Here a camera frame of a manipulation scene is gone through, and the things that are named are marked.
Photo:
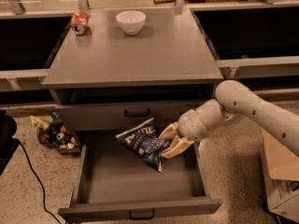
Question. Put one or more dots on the black object at left edge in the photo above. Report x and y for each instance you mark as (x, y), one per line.
(8, 144)

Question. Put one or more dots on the blue chip bag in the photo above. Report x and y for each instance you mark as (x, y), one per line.
(144, 142)

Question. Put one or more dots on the black middle drawer handle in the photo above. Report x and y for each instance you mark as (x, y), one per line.
(142, 214)

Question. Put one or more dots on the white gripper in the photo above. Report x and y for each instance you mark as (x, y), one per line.
(191, 126)

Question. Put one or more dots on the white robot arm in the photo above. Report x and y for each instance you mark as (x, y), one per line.
(232, 100)

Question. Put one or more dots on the black drawer handle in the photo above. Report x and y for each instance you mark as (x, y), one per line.
(142, 214)
(136, 114)

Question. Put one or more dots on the crushed orange soda can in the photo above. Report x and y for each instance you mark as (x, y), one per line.
(79, 22)

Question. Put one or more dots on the brown wooden stick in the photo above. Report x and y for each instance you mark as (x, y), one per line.
(158, 2)

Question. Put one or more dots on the grey drawer cabinet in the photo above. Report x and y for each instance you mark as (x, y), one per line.
(168, 60)

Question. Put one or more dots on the cardboard box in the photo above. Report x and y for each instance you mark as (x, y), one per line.
(281, 178)

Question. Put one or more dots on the closed grey top drawer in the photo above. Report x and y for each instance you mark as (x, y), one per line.
(92, 117)

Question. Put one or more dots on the pile of snacks on floor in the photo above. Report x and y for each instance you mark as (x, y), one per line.
(52, 133)

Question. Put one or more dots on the open grey middle drawer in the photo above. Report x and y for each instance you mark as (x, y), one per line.
(113, 181)

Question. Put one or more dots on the black top drawer handle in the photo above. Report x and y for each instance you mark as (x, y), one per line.
(136, 114)

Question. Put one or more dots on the white ceramic bowl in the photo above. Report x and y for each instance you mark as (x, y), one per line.
(131, 21)

